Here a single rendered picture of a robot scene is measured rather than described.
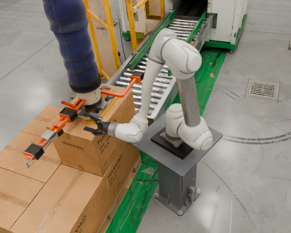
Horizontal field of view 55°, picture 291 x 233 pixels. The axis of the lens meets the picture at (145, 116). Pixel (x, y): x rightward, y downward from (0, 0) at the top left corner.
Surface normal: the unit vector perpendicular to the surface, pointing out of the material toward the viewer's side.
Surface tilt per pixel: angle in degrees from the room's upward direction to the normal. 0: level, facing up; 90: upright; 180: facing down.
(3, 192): 0
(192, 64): 82
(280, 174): 0
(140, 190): 0
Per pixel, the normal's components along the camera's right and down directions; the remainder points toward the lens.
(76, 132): -0.09, -0.74
